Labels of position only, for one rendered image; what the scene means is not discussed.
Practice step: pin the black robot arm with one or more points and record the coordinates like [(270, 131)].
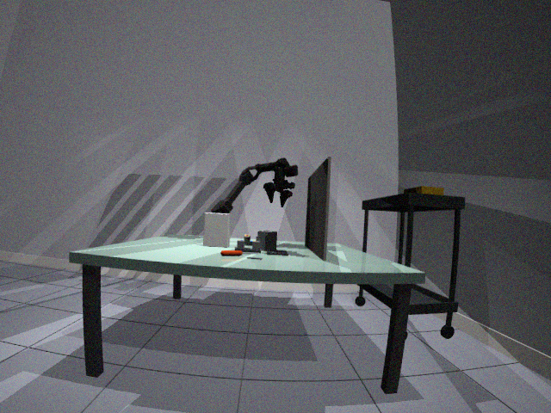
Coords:
[(281, 167)]

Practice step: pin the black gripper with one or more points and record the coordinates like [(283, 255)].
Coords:
[(271, 187)]

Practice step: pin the large dark grey panel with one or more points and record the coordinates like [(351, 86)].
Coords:
[(318, 209)]

